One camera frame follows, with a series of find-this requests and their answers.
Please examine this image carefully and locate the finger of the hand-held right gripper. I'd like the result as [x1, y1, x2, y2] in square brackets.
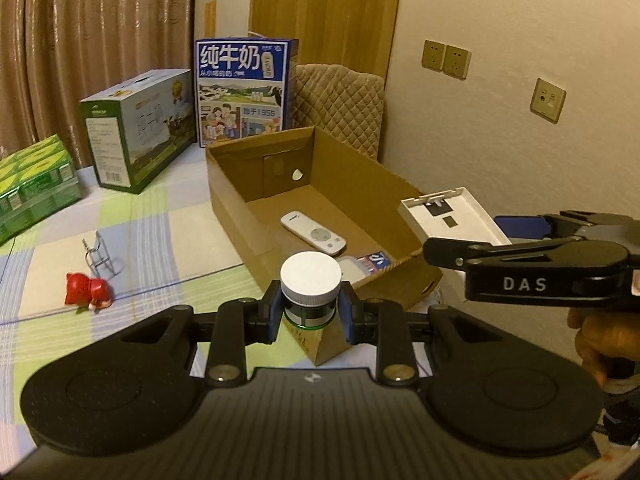
[422, 236, 592, 307]
[492, 209, 640, 252]

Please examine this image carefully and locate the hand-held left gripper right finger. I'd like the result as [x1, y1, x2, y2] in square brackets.
[337, 282, 502, 387]

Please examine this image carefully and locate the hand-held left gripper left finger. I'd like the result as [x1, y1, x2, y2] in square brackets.
[119, 280, 284, 387]

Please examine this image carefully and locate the clear plastic cup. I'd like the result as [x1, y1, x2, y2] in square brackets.
[336, 256, 369, 289]

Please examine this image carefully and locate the white lid jar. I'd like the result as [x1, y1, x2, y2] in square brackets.
[279, 252, 344, 331]

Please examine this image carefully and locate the white plastic box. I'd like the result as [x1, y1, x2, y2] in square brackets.
[398, 186, 514, 249]

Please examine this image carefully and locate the white remote control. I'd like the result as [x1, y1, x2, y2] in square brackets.
[280, 211, 348, 255]

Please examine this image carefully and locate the cardboard box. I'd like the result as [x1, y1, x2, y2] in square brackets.
[205, 126, 444, 367]

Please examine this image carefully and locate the person's right hand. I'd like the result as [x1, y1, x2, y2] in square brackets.
[566, 306, 610, 390]

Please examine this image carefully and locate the checked bed sheet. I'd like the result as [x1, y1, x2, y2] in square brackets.
[0, 142, 321, 391]

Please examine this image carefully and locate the red toy figure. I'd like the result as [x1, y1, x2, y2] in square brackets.
[64, 272, 114, 314]

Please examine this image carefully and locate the beige quilted chair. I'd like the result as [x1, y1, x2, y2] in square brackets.
[291, 63, 386, 162]

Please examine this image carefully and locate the blue milk carton case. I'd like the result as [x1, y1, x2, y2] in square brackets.
[194, 32, 301, 149]

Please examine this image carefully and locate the white and green carton case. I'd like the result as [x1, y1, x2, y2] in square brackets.
[79, 69, 197, 195]

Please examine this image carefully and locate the green drink carton pack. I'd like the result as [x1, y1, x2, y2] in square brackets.
[0, 134, 84, 246]

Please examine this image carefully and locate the wooden door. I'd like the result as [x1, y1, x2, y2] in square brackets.
[250, 0, 405, 79]

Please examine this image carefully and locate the brown curtain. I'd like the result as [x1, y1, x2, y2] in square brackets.
[0, 0, 197, 166]

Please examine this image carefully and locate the beige wall data outlet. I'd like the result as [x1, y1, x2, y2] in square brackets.
[530, 77, 568, 124]

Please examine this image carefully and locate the metal wire stand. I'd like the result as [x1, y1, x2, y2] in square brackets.
[81, 230, 127, 279]

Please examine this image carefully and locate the beige wall socket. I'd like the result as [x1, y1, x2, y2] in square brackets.
[443, 45, 472, 80]
[421, 39, 448, 71]

